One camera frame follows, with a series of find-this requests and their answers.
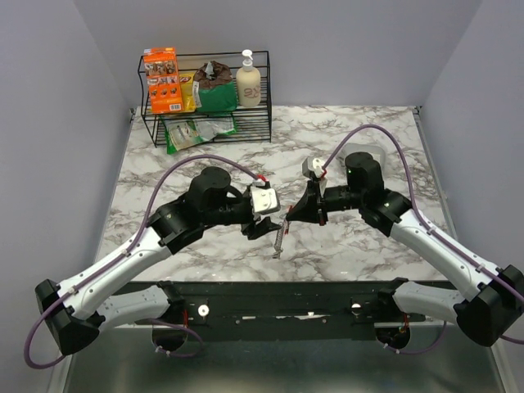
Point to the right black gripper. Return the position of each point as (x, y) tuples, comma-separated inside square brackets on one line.
[(312, 209)]

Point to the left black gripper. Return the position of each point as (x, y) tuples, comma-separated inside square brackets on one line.
[(253, 231)]

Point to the red carabiner keyring with chain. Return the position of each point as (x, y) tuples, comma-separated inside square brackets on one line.
[(281, 233)]

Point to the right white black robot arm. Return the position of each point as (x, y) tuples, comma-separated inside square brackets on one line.
[(485, 301)]

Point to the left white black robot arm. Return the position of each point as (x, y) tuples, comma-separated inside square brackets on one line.
[(165, 232)]

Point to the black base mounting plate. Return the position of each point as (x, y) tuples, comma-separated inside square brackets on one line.
[(277, 311)]

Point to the white green pouch bag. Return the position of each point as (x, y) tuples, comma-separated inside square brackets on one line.
[(209, 129)]

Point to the green white snack bag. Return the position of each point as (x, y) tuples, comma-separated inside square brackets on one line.
[(180, 135)]

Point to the cream soap pump bottle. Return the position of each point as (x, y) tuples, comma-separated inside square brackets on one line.
[(248, 81)]

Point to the brown green coffee bag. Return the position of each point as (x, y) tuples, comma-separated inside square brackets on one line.
[(214, 88)]

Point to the yellow snack bag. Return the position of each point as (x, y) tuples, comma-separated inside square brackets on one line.
[(186, 89)]

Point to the orange product box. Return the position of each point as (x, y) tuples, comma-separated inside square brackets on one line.
[(161, 69)]

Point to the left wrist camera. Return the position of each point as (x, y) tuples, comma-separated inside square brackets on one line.
[(264, 201)]

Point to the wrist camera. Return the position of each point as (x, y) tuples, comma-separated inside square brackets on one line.
[(264, 201), (313, 168)]

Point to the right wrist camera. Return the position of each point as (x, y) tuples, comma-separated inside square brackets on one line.
[(313, 168)]

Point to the aluminium extrusion rail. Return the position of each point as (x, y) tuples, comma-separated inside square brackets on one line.
[(409, 325)]

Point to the black wire shelf rack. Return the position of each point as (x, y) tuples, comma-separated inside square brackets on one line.
[(253, 124)]

